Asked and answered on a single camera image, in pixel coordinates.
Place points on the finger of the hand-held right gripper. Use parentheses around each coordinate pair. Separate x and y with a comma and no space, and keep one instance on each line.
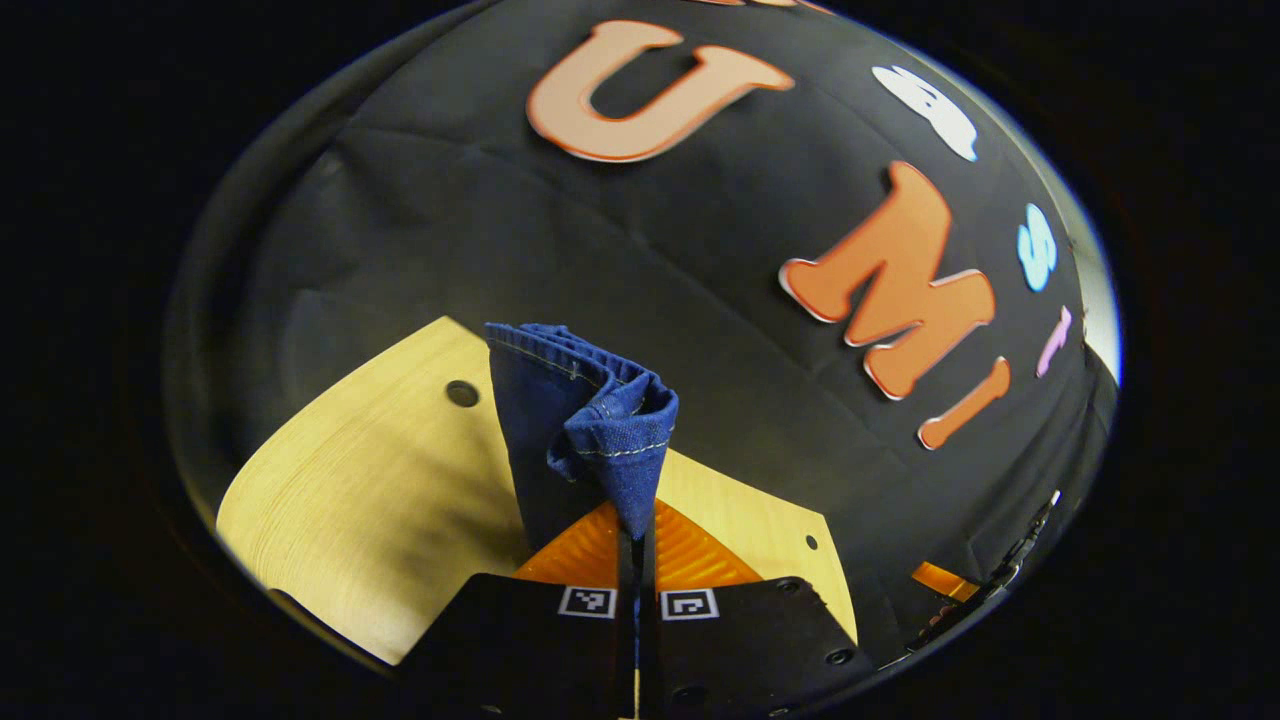
(945,582)

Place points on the black backdrop cloth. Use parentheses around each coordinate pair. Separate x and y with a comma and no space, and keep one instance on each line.
(500,220)

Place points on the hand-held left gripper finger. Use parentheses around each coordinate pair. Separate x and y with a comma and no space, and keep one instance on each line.
(648,570)
(627,570)

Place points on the blue denim jeans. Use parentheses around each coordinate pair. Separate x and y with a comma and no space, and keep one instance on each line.
(600,430)

